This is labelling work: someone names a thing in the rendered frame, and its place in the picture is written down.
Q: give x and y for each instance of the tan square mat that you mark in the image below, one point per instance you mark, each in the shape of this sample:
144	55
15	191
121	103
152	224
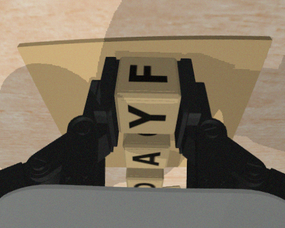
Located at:
229	65

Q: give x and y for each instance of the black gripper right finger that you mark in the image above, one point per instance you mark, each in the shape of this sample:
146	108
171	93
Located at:
215	161

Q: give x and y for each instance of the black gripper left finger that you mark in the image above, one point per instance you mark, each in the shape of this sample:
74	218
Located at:
78	156

